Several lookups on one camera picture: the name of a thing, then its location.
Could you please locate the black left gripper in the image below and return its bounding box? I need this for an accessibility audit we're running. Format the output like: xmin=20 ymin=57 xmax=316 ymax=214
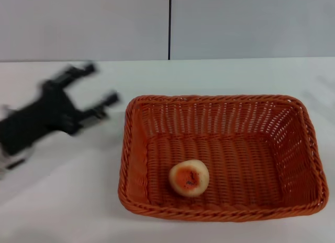
xmin=0 ymin=61 xmax=121 ymax=157

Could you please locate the round bun with orange centre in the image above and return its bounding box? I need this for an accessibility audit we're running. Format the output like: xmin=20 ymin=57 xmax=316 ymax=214
xmin=169 ymin=160 xmax=210 ymax=198

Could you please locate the orange woven wicker basket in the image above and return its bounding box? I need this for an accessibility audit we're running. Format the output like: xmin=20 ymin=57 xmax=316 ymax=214
xmin=117 ymin=94 xmax=329 ymax=223

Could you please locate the black vertical wall strip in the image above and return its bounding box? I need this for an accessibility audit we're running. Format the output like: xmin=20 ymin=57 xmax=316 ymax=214
xmin=167 ymin=0 xmax=173 ymax=61

